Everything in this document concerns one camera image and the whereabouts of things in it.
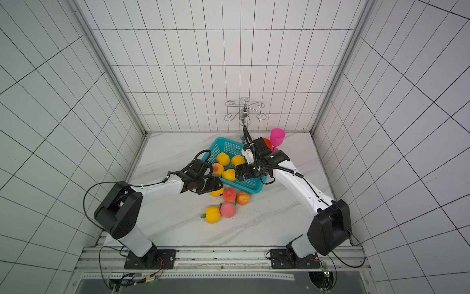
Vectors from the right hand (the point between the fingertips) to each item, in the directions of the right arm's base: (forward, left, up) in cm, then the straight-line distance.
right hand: (245, 169), depth 82 cm
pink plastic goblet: (+22, -16, -1) cm, 27 cm away
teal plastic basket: (+21, +8, -11) cm, 25 cm away
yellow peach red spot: (+5, +14, -10) cm, 18 cm away
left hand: (-5, +15, -13) cm, 20 cm away
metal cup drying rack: (+28, +2, +10) cm, 30 cm away
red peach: (-8, +7, -11) cm, 15 cm away
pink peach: (-15, +7, -11) cm, 20 cm away
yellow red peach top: (-7, +13, -12) cm, 19 cm away
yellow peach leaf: (-18, +14, -11) cm, 25 cm away
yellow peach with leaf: (+14, +13, -12) cm, 22 cm away
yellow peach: (+14, +5, -12) cm, 19 cm away
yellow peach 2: (+2, +8, -10) cm, 13 cm away
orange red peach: (-9, 0, -11) cm, 14 cm away
